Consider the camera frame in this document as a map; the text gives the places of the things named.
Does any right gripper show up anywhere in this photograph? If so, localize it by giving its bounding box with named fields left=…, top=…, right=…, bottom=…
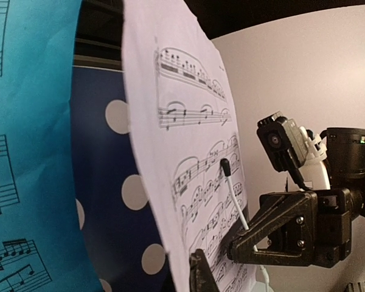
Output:
left=227, top=188, right=362, bottom=268

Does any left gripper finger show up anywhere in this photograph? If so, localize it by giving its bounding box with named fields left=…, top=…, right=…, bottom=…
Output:
left=189, top=249, right=220, bottom=292

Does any white music stand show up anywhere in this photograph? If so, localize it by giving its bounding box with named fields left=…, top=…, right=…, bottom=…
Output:
left=71, top=66, right=175, bottom=291

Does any purple sheet music page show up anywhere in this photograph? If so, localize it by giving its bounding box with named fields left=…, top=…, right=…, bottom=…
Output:
left=122, top=1, right=256, bottom=291

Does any blue sheet music page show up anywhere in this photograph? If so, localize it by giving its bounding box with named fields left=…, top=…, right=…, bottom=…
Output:
left=0, top=1, right=102, bottom=291

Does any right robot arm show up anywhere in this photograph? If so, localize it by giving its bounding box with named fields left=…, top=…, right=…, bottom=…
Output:
left=226, top=128, right=365, bottom=268

